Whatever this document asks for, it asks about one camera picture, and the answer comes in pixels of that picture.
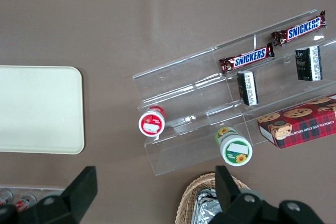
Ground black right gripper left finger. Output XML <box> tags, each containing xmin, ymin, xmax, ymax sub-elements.
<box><xmin>33</xmin><ymin>166</ymin><xmax>98</xmax><ymax>224</ymax></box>

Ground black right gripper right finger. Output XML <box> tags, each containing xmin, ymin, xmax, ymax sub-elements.
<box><xmin>215</xmin><ymin>165</ymin><xmax>265</xmax><ymax>224</ymax></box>

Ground green lid yoghurt cup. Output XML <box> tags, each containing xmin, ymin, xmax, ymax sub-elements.
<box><xmin>214</xmin><ymin>126</ymin><xmax>254</xmax><ymax>167</ymax></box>

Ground red tartan cookie box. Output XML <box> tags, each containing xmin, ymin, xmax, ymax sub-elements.
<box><xmin>257</xmin><ymin>94</ymin><xmax>336</xmax><ymax>151</ymax></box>

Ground Snickers chocolate bar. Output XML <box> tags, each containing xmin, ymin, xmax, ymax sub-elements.
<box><xmin>219</xmin><ymin>42</ymin><xmax>275</xmax><ymax>76</ymax></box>
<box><xmin>270</xmin><ymin>10</ymin><xmax>328</xmax><ymax>48</ymax></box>

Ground clear acrylic tiered stand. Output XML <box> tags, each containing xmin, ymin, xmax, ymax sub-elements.
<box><xmin>132</xmin><ymin>8</ymin><xmax>336</xmax><ymax>177</ymax></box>

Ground small black snack box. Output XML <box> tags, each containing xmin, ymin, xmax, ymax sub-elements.
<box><xmin>294</xmin><ymin>45</ymin><xmax>323</xmax><ymax>82</ymax></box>
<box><xmin>236</xmin><ymin>70</ymin><xmax>259</xmax><ymax>107</ymax></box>

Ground red lid yoghurt cup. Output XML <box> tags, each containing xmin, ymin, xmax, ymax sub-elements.
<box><xmin>138</xmin><ymin>105</ymin><xmax>166</xmax><ymax>137</ymax></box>

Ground cream plastic tray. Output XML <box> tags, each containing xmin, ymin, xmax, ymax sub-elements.
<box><xmin>0</xmin><ymin>66</ymin><xmax>85</xmax><ymax>155</ymax></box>

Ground aluminium foil container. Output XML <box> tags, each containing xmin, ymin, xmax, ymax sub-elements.
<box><xmin>191</xmin><ymin>188</ymin><xmax>224</xmax><ymax>224</ymax></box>

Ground light wicker basket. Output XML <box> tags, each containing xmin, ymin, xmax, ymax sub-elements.
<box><xmin>175</xmin><ymin>173</ymin><xmax>253</xmax><ymax>224</ymax></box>

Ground clear acrylic bottle rack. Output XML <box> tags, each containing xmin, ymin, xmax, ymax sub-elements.
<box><xmin>0</xmin><ymin>184</ymin><xmax>66</xmax><ymax>209</ymax></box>

